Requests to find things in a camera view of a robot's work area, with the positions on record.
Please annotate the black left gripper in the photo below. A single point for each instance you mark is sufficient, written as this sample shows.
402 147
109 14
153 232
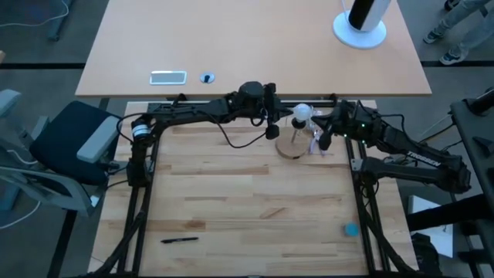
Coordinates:
272 106

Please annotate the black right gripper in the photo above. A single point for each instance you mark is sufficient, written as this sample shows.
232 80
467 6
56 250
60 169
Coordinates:
355 121

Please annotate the white lightbulb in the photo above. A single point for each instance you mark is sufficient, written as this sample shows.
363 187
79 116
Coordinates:
302 112

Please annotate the wooden base lamp with socket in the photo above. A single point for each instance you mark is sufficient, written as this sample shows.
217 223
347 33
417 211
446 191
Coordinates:
292 146

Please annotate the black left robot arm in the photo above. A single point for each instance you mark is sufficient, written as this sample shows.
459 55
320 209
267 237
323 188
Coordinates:
185 112

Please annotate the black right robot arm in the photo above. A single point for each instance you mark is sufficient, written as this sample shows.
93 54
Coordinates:
424 158

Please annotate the light brown desk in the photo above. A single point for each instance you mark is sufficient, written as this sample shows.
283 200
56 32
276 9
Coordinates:
231 42

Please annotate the white and black tower fan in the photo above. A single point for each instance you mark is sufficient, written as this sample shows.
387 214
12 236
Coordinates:
359 32

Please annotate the black equipment stand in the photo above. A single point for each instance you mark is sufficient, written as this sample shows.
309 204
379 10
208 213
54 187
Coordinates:
474 131

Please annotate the white box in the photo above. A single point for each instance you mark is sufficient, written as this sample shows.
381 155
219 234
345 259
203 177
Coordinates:
438 235

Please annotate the black pen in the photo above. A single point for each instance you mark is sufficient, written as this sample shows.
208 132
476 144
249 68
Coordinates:
179 240

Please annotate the black backpack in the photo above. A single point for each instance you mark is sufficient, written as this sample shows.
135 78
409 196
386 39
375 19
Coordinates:
426 256

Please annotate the person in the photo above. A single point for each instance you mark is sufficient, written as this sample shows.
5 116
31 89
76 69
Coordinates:
463 15

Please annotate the grey and black office chair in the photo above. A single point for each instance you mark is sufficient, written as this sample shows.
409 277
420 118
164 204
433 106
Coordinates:
69 139

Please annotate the black metal rig frame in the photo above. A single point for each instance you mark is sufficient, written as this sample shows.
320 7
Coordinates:
366 231

